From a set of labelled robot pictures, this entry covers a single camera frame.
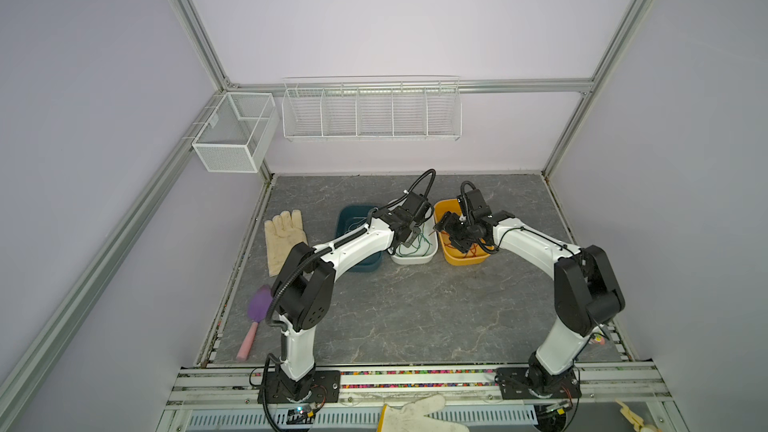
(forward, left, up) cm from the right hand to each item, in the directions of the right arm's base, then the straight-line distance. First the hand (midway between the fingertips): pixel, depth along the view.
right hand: (440, 233), depth 93 cm
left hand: (0, +12, +3) cm, 13 cm away
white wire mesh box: (+30, +68, +17) cm, 76 cm away
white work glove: (-46, +10, -9) cm, 48 cm away
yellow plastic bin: (-7, -4, -2) cm, 9 cm away
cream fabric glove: (+5, +54, -8) cm, 55 cm away
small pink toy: (-30, -39, -5) cm, 50 cm away
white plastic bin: (-1, +5, -7) cm, 9 cm away
